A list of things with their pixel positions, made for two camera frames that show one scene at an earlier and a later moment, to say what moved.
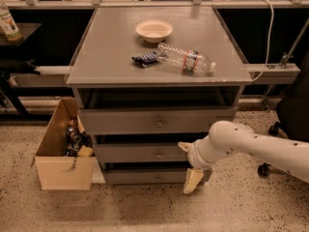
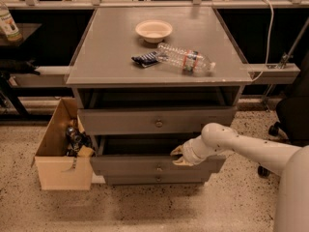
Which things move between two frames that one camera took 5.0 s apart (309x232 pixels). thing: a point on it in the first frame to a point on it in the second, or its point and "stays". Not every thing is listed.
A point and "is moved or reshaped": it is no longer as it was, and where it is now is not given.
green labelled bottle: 8,25 stays
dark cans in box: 74,140 stays
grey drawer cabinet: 148,79 stays
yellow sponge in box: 85,151 stays
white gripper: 194,155 to 189,152
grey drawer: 142,153 is moved or reshaped
